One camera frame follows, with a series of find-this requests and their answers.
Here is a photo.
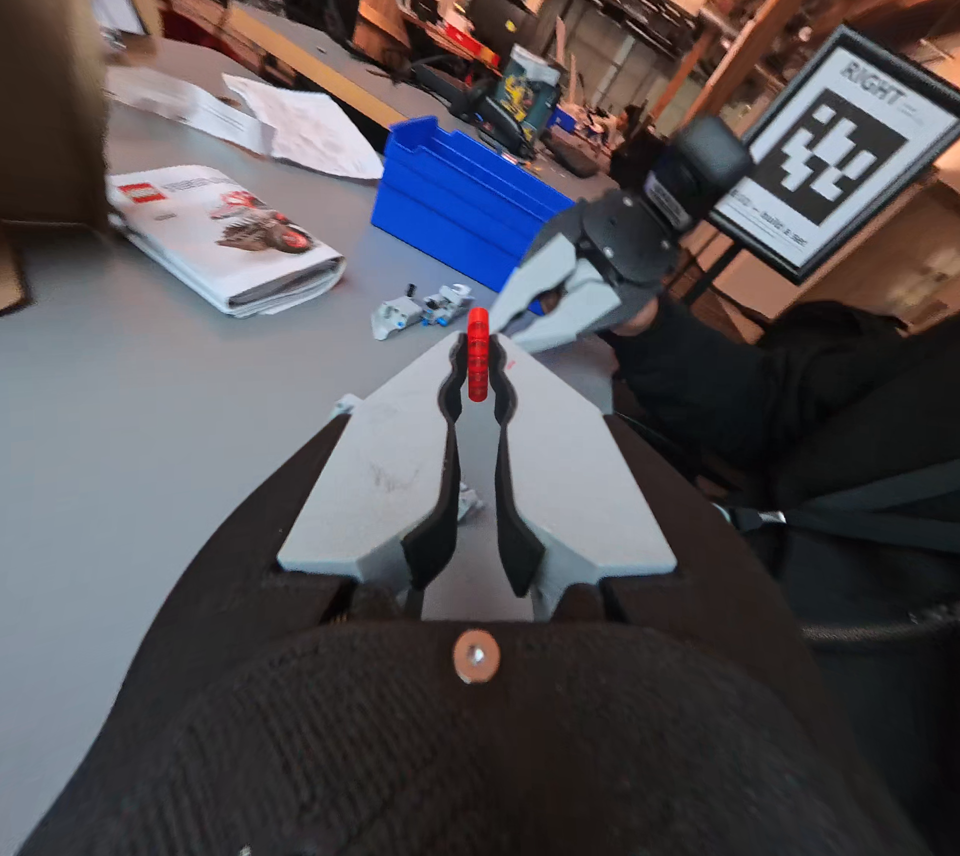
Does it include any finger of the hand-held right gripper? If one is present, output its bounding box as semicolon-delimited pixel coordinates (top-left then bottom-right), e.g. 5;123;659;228
513;269;625;356
489;235;582;334

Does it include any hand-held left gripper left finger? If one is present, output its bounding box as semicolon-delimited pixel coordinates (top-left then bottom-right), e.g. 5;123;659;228
277;334;460;621

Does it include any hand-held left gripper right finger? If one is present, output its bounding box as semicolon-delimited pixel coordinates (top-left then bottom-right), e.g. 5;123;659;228
491;337;678;622

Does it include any red toy brick beam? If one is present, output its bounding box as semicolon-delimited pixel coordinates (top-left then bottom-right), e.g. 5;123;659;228
466;307;492;402

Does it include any toy brick claw piece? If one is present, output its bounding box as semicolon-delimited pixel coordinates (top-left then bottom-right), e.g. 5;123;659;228
332;393;483;525

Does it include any grey toy brick assembly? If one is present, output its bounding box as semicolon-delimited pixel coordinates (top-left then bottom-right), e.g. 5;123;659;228
372;282;475;341

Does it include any person's right forearm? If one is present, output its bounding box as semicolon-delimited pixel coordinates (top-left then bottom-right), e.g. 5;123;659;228
606;301;960;490

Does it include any person's right hand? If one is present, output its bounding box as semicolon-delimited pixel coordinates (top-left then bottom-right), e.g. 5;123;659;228
609;292;663;341

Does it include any blue plastic bin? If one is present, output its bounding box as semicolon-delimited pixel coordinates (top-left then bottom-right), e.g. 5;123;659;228
371;115;577;295

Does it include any black handheld scanner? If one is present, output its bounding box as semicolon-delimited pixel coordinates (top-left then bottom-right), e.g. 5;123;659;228
416;64;535;156

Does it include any yellow black printed box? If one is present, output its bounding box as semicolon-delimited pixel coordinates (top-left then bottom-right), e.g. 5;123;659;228
497;44;564;131

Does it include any framed marker sign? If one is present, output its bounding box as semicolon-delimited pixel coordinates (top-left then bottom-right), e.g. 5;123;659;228
708;25;960;286

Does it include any printed white paper sheet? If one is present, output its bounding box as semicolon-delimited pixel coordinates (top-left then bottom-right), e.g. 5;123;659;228
223;74;385;182

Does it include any instruction booklet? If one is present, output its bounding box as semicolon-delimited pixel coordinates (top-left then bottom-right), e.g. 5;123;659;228
105;164;348;319

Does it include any opened cardboard box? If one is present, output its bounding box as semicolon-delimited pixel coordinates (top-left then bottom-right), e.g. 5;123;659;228
0;0;114;313

